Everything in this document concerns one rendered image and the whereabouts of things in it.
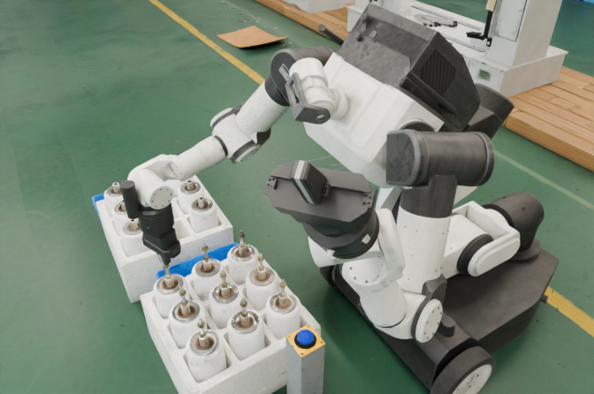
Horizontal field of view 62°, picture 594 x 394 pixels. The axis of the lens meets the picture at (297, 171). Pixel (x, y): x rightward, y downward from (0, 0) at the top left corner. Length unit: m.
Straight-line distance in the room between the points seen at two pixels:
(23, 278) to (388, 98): 1.54
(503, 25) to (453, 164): 2.21
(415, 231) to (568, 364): 1.02
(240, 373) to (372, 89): 0.81
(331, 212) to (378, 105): 0.43
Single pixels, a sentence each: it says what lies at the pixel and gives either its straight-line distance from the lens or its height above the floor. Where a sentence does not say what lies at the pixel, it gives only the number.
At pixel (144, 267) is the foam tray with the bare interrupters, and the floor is 0.14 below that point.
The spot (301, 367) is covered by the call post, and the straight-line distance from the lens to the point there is 1.26.
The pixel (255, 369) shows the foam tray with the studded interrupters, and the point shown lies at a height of 0.15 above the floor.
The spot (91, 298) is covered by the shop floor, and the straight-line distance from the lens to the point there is 1.89.
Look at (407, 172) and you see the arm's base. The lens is 0.82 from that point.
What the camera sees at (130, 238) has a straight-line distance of 1.69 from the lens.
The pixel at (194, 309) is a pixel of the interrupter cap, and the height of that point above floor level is 0.25.
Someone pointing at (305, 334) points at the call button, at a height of 0.33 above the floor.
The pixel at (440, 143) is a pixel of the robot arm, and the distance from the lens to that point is 0.83.
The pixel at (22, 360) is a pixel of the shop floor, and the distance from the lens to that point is 1.80.
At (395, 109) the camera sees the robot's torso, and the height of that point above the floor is 0.91.
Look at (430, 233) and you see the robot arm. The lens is 0.86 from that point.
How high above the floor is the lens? 1.31
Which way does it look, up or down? 34 degrees down
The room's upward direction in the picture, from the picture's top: straight up
